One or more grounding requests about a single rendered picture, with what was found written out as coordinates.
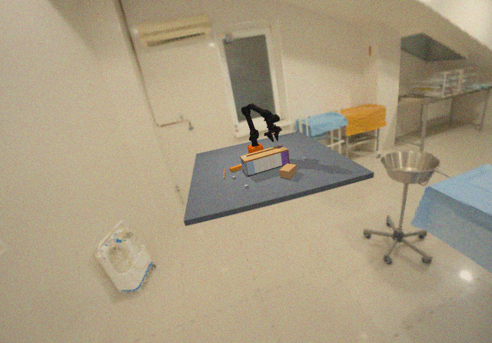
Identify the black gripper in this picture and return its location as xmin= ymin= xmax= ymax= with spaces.
xmin=264 ymin=123 xmax=282 ymax=142

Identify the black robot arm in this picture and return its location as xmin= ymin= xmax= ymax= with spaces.
xmin=241 ymin=103 xmax=280 ymax=147

